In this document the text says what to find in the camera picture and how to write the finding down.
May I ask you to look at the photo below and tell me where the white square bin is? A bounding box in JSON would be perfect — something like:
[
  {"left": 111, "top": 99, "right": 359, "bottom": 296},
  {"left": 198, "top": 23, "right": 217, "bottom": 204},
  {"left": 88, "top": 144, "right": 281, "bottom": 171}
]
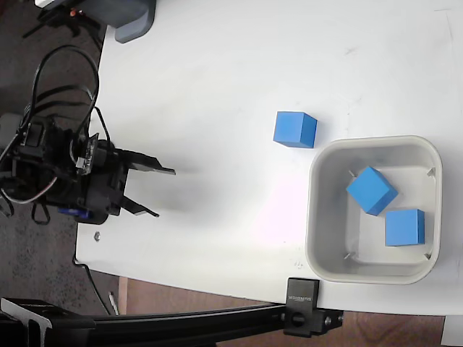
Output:
[{"left": 305, "top": 134, "right": 444, "bottom": 286}]

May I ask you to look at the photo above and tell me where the thin black floor cable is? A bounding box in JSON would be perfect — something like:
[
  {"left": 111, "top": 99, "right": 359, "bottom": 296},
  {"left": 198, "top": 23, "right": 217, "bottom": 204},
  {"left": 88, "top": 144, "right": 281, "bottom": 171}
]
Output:
[{"left": 73, "top": 257, "right": 111, "bottom": 316}]

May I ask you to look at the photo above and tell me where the grey device at top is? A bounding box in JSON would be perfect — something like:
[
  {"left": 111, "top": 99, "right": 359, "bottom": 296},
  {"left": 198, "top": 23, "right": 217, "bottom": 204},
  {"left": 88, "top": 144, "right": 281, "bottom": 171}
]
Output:
[{"left": 77, "top": 0, "right": 158, "bottom": 45}]

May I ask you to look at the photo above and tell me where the black table clamp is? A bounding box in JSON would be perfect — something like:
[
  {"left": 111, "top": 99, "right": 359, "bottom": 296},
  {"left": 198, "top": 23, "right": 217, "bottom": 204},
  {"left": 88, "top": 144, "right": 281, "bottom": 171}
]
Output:
[{"left": 282, "top": 277, "right": 344, "bottom": 339}]

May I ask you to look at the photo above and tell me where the blue servo motor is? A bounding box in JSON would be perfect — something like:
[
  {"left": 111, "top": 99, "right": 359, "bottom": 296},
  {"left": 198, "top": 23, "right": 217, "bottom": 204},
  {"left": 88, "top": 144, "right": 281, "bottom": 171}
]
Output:
[{"left": 57, "top": 207, "right": 92, "bottom": 222}]

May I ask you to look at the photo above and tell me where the blue cube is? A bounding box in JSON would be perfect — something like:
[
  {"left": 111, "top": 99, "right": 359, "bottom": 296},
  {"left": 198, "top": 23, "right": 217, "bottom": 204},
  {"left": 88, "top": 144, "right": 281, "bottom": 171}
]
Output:
[
  {"left": 345, "top": 166, "right": 399, "bottom": 218},
  {"left": 273, "top": 111, "right": 318, "bottom": 150},
  {"left": 383, "top": 208, "right": 426, "bottom": 248}
]

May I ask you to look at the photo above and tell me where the black tripod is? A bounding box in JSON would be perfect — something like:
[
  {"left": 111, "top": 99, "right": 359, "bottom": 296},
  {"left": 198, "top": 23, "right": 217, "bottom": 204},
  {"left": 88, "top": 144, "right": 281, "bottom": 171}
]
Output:
[{"left": 22, "top": 0, "right": 103, "bottom": 39}]

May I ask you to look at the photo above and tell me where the gripper camera circuit board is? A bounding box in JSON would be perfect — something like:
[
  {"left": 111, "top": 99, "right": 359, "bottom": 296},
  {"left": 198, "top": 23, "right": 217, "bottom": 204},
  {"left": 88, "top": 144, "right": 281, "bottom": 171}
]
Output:
[{"left": 74, "top": 132, "right": 101, "bottom": 177}]

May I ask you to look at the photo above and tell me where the black looped cable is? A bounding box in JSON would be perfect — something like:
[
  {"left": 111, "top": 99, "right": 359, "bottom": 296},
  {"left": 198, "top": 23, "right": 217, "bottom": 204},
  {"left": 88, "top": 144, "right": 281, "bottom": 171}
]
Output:
[{"left": 30, "top": 44, "right": 101, "bottom": 145}]

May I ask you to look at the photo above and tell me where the black six-joint robot arm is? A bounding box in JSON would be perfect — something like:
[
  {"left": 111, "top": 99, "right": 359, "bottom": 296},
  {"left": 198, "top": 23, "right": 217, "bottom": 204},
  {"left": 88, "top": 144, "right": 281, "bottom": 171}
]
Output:
[{"left": 0, "top": 111, "right": 111, "bottom": 224}]

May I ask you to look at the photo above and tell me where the white paper sheet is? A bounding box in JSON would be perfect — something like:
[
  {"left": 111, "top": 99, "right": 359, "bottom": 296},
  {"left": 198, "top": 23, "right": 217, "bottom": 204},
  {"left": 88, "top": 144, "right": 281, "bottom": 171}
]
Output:
[{"left": 440, "top": 314, "right": 463, "bottom": 347}]

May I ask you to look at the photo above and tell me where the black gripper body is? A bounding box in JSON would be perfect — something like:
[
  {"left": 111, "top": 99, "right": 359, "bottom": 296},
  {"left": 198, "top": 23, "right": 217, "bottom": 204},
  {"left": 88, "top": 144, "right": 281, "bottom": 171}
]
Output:
[{"left": 85, "top": 140, "right": 132, "bottom": 217}]

